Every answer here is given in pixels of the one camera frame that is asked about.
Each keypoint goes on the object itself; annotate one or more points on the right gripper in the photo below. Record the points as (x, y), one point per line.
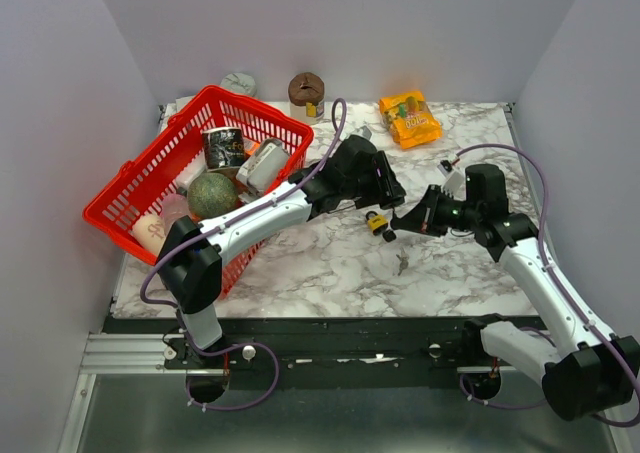
(424, 217)

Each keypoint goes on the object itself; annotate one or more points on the black printed can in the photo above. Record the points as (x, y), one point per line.
(223, 147)

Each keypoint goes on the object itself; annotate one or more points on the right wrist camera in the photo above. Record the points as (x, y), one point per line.
(454, 177)

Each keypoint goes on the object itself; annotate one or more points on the pink bottle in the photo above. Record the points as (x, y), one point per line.
(173, 207)

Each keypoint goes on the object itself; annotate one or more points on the orange candy bag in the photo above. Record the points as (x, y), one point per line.
(409, 120)

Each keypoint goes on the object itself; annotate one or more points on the yellow padlock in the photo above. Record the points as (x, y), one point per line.
(377, 223)

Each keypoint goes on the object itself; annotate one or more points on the grey white box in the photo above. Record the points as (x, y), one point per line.
(263, 166)

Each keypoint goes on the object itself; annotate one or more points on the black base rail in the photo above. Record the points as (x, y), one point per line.
(327, 353)

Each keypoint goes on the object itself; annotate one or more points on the brown-lidded jar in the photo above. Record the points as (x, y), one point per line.
(306, 92)

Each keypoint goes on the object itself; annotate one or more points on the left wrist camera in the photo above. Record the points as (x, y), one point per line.
(362, 132)

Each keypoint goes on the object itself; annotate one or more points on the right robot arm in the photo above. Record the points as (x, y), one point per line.
(585, 367)

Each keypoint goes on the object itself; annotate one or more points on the green round melon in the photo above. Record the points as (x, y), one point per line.
(211, 195)

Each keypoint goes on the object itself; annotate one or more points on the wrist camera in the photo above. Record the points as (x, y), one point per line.
(362, 132)
(454, 177)

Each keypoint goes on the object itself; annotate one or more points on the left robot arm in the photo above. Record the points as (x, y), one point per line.
(191, 264)

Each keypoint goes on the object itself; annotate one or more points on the beige printed cylinder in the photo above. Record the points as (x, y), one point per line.
(149, 231)

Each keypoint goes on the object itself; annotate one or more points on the black-headed key bunch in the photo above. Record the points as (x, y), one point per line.
(389, 235)

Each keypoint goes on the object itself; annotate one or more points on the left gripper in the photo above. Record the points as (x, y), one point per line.
(385, 187)

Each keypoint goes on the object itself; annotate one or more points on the red plastic basket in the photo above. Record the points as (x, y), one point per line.
(142, 184)

